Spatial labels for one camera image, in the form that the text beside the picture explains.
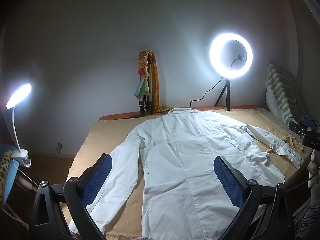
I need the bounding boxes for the black tripod legs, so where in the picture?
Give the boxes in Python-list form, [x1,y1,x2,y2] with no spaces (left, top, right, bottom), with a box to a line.
[214,78,232,112]

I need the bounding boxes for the beige blanket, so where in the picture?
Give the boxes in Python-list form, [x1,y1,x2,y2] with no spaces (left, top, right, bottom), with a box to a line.
[61,107,310,240]

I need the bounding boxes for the ring light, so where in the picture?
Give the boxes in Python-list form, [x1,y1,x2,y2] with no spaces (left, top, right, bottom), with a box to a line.
[209,32,253,78]

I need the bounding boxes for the green striped pillow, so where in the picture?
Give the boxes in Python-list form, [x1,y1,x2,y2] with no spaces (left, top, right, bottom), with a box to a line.
[265,61,309,125]

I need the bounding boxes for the white shirt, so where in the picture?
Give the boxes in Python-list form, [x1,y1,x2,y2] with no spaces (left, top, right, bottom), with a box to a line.
[68,107,304,240]

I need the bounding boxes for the white clip lamp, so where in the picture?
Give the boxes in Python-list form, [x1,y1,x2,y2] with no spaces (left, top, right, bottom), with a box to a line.
[6,82,32,168]

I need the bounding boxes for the black power cable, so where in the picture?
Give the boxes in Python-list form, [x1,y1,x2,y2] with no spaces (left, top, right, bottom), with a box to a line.
[190,76,224,108]

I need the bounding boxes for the colourful patterned cloth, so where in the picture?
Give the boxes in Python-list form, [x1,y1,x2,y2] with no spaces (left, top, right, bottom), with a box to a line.
[134,52,152,98]

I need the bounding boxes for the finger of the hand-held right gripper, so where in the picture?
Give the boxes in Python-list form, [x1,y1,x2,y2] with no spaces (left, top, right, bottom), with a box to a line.
[289,117,316,137]

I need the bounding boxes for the dark patterned cloth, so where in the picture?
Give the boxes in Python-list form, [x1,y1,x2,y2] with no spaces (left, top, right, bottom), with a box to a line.
[292,200,320,240]

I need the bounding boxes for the light blue board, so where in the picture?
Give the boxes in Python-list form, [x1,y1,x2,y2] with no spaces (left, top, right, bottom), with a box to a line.
[0,142,20,205]

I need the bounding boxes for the black gooseneck phone holder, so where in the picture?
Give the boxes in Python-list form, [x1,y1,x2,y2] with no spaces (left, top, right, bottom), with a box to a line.
[230,55,247,70]

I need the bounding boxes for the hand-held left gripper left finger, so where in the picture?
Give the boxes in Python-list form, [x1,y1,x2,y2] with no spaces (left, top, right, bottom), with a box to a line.
[29,153,113,240]

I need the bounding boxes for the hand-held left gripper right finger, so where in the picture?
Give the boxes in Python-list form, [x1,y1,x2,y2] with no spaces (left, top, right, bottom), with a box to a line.
[213,156,297,240]

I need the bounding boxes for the leopard print cloth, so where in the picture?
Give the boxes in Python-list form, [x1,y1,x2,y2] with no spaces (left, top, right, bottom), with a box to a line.
[0,150,13,205]

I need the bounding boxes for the tripod draped with colourful cloth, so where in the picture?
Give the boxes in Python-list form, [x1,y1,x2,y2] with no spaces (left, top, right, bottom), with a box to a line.
[139,51,173,114]

